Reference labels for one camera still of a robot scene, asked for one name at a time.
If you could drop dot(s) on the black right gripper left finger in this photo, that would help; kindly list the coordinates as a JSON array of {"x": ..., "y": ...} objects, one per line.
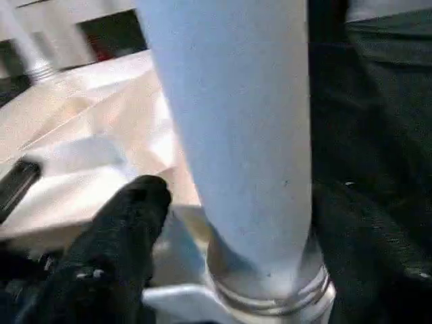
[{"x": 101, "y": 256}]

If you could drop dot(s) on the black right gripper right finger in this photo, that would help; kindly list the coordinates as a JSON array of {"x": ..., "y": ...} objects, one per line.
[{"x": 371, "y": 256}]

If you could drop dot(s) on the white plastic table top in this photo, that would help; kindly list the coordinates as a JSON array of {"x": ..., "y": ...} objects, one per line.
[{"x": 101, "y": 118}]

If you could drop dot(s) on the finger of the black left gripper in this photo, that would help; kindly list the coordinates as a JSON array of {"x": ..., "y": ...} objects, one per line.
[{"x": 18, "y": 185}]

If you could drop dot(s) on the white plastic table leg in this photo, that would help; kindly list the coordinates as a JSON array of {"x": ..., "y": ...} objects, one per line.
[
  {"x": 30, "y": 44},
  {"x": 243, "y": 118}
]

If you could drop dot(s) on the black work mat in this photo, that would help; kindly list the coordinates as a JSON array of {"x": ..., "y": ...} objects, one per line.
[{"x": 371, "y": 101}]

